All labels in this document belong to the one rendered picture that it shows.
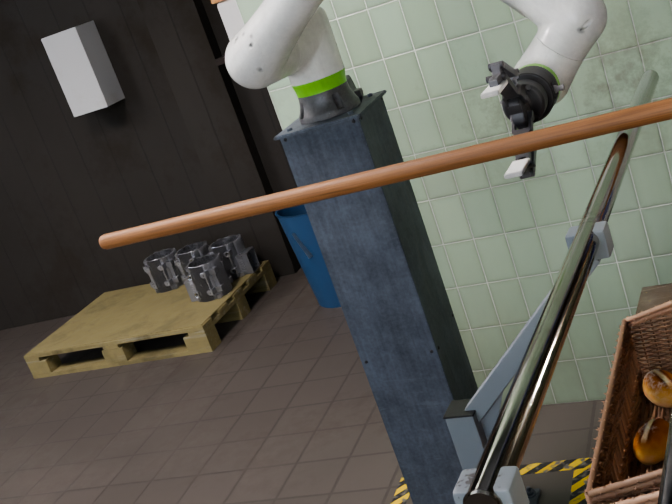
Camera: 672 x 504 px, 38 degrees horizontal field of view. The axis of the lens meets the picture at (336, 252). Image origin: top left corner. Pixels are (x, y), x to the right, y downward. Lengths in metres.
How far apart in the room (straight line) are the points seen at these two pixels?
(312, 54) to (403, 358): 0.76
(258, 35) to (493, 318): 1.41
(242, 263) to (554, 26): 3.42
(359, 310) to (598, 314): 0.93
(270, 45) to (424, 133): 0.97
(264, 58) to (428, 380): 0.87
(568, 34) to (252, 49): 0.65
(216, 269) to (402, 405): 2.50
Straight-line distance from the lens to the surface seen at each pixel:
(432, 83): 2.87
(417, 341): 2.34
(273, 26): 2.02
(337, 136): 2.19
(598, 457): 1.55
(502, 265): 3.01
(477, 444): 1.31
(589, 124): 1.47
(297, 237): 4.45
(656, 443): 1.74
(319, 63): 2.21
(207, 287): 4.84
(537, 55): 1.85
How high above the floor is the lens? 1.57
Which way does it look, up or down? 17 degrees down
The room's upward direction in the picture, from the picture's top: 20 degrees counter-clockwise
